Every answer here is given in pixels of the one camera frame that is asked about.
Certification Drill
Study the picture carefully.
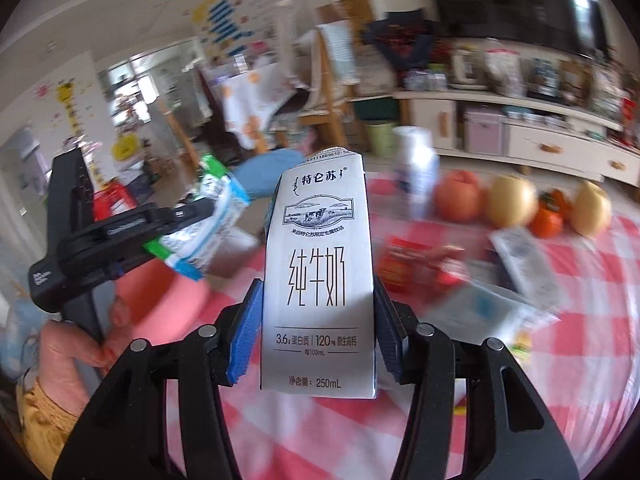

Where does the red apple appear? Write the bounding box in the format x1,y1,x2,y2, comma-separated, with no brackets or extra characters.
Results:
432,170,489,223

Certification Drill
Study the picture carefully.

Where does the small red wrapper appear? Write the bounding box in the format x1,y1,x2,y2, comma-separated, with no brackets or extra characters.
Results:
430,245,469,289

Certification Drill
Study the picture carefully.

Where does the dark wooden chair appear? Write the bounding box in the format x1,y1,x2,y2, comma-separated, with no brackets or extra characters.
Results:
196,66,242,162

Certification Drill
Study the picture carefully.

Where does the red gift box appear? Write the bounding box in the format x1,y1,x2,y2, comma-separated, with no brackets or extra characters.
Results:
92,182,139,222

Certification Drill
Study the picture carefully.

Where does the large yellow pear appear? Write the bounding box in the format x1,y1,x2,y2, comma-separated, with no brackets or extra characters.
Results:
486,175,539,229

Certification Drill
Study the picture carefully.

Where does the orange persimmon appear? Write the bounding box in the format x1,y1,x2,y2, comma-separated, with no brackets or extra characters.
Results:
529,207,564,239
540,189,572,217

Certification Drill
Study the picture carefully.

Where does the light wooden chair with towel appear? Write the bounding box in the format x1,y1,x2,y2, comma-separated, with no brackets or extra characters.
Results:
295,21,362,147

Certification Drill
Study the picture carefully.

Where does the red white checked tablecloth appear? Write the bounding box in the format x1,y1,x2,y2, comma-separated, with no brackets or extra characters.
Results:
200,170,640,480

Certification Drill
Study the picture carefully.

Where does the clear plastic bag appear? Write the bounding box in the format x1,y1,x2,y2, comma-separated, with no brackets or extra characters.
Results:
481,49,527,97

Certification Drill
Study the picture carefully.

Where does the white milk carton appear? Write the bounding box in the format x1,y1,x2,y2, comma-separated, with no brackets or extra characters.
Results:
260,147,378,401

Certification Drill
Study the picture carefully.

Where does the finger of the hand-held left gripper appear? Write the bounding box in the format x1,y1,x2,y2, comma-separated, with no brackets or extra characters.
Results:
95,198,219,244
61,240,157,281

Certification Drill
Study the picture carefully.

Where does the white drink container blue label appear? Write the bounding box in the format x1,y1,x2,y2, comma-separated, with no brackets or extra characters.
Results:
392,127,441,218

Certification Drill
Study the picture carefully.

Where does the person's left forearm yellow sleeve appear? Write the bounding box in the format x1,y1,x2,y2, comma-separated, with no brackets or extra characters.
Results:
15,370,103,480

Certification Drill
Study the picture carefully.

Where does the white television cabinet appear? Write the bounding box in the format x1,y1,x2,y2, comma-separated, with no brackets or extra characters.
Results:
392,87,640,187

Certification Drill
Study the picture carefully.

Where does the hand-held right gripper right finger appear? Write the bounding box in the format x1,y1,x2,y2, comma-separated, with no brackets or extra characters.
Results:
372,277,581,480

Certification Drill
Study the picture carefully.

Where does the blue yellow wall poster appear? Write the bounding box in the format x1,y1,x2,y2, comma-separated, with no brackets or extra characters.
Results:
191,0,302,57

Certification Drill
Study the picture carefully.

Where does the white kitchen appliance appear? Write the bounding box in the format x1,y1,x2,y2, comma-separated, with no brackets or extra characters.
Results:
449,47,489,92

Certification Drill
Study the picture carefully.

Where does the dark blue wrapped bouquet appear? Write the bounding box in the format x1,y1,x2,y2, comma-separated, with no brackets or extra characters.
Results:
362,19,439,74

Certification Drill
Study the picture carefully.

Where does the person's left hand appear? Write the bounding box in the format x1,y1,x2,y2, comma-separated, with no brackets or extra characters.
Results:
40,297,133,402

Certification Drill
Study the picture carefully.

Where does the white carton blue print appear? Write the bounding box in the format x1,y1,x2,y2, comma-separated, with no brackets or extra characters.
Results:
429,280,562,357

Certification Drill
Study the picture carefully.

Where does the light green waste bin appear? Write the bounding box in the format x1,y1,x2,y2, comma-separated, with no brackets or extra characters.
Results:
364,120,399,157

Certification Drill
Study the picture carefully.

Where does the pink storage box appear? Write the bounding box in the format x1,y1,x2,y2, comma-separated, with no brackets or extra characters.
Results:
462,109,509,157

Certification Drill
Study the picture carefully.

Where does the flattened white carton grey print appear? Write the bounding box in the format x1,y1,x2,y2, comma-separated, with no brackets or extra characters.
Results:
489,226,564,312

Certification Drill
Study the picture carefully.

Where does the giraffe height wall sticker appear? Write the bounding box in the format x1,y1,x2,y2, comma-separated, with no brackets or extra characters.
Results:
54,79,107,187

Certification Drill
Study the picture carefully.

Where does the small yellow pear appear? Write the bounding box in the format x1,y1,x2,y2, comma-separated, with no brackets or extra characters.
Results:
569,180,614,239

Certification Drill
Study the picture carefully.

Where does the red snack packet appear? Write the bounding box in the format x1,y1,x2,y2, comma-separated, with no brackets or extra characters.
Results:
377,237,436,293

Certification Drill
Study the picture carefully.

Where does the yellow plastic bag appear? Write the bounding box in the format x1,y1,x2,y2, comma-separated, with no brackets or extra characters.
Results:
111,135,142,162

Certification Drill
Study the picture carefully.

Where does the pink plastic bucket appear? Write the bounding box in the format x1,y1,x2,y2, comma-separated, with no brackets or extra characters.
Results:
111,256,225,353

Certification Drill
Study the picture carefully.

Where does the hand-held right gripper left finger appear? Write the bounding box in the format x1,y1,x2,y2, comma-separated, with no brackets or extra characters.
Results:
52,279,264,480

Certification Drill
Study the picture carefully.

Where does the crushed green blue milk carton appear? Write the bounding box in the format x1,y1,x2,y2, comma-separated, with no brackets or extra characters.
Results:
142,155,251,281

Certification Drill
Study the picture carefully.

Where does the black television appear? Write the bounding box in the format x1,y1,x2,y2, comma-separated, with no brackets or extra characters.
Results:
424,0,617,57

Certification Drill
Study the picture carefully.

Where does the blue padded stool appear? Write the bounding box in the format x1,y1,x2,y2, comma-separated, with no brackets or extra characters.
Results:
231,147,307,199

